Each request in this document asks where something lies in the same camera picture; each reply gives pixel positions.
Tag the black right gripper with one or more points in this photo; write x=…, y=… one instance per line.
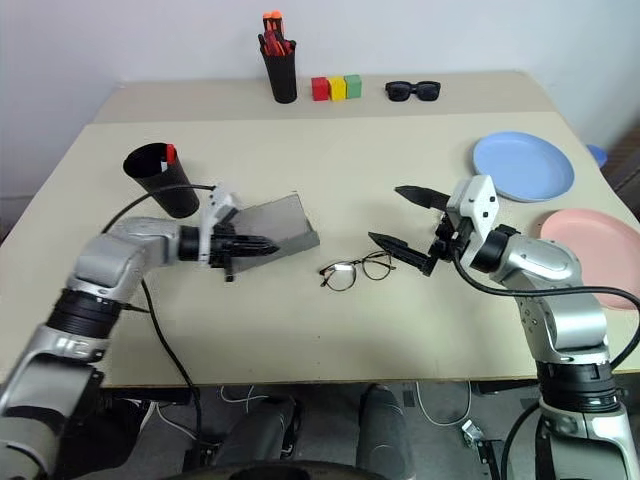
x=450, y=240

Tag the red block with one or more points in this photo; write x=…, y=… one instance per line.
x=319, y=90

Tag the thin-framed clear eyeglasses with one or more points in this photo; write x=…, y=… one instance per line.
x=342, y=277

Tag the orange-capped marker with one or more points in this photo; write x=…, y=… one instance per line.
x=268, y=22
x=276, y=21

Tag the pink plate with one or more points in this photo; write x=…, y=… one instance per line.
x=595, y=245

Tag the blue plate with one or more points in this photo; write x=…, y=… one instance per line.
x=522, y=165

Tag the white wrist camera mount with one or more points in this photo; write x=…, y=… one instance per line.
x=477, y=200
x=220, y=205

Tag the blue round container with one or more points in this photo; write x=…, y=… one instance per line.
x=597, y=155

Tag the black sunglasses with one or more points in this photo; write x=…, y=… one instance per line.
x=400, y=91

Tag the tall black pen holder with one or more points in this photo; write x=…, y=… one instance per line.
x=283, y=75

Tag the red marker with black body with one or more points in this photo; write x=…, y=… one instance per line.
x=170, y=152

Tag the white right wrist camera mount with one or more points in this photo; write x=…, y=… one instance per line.
x=477, y=200

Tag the wide black cup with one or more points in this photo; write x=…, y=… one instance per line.
x=170, y=190

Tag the small metal bracket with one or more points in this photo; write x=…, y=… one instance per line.
x=472, y=432

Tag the green block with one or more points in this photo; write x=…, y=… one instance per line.
x=353, y=86

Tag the dark grey rounded shape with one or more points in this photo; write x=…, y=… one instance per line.
x=385, y=435
x=260, y=435

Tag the yellow block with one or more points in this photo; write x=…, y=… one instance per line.
x=337, y=89

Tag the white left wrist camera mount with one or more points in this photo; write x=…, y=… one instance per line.
x=220, y=205

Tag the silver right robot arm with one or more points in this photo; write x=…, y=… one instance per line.
x=545, y=260

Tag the grey glasses case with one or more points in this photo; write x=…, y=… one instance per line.
x=280, y=225

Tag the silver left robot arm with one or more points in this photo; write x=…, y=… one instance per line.
x=135, y=240

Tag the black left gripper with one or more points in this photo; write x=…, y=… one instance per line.
x=222, y=245

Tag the red-capped marker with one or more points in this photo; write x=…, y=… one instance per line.
x=266, y=42
x=287, y=47

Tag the black round base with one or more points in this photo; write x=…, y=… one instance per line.
x=270, y=472

